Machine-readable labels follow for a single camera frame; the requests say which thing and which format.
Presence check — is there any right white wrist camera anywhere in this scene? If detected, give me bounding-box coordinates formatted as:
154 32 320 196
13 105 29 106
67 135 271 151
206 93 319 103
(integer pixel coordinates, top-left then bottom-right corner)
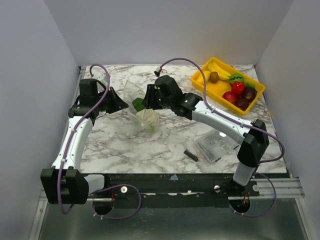
153 67 168 77

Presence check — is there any dark purple toy fruit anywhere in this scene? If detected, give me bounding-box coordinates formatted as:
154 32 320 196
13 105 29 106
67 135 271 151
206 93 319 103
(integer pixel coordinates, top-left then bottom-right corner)
241 87 258 102

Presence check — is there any white toy cauliflower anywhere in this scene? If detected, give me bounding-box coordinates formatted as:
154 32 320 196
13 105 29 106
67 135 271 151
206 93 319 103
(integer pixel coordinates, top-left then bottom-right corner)
135 109 159 133

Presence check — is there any black comb-like part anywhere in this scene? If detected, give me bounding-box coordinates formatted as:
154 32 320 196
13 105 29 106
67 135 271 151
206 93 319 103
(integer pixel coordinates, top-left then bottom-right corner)
183 149 199 162

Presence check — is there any brown toy kiwi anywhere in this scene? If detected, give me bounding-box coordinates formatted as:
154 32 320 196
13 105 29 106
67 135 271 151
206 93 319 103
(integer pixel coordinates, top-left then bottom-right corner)
209 71 220 84

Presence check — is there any yellow toy banana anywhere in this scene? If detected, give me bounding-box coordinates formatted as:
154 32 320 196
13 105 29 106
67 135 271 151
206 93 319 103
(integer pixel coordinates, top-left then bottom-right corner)
207 57 231 81

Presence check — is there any green toy bell pepper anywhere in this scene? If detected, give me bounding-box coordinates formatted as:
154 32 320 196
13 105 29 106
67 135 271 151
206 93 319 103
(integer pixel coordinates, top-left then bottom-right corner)
132 97 145 112

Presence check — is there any clear bag of screws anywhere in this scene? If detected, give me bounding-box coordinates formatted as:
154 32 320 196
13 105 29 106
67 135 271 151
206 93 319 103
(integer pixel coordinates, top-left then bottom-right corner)
195 129 240 163

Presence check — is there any red toy apple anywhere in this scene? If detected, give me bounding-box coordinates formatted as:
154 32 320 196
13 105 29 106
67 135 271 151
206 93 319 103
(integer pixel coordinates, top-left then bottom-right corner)
222 91 237 104

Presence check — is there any yellow plastic bin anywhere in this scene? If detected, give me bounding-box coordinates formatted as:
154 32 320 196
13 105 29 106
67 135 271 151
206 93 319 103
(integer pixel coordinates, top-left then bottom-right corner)
201 57 266 116

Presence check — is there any aluminium extrusion rail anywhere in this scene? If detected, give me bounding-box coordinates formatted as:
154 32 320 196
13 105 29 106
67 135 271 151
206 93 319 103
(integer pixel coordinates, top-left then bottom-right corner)
255 178 305 199

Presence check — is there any yellow toy mango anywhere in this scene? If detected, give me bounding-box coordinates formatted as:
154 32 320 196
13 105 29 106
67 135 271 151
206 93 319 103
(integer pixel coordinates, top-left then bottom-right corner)
196 70 211 85

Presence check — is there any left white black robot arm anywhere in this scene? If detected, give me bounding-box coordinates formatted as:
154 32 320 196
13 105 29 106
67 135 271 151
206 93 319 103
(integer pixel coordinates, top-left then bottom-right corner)
40 78 129 205

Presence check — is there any clear zip top bag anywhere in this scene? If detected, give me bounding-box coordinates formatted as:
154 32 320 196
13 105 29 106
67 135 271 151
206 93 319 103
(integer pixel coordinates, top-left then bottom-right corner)
123 80 159 136

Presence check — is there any green toy watermelon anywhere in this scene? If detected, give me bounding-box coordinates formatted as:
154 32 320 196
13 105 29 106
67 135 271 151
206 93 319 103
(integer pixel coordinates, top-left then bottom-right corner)
229 73 245 85

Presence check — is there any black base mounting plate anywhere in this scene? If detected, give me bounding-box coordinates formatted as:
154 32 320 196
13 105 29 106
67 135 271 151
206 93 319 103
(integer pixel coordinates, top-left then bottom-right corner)
84 171 267 209

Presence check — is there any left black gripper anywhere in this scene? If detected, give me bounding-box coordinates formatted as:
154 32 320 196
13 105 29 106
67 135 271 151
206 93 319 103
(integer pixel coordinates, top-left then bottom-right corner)
94 86 129 114

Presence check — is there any dark red toy plum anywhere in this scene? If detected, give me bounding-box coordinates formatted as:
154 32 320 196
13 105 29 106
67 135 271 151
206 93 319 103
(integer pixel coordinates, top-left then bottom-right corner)
234 98 250 111

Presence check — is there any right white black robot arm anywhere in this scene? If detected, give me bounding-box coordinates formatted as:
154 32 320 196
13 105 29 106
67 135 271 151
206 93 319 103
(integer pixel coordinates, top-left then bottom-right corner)
142 75 269 196

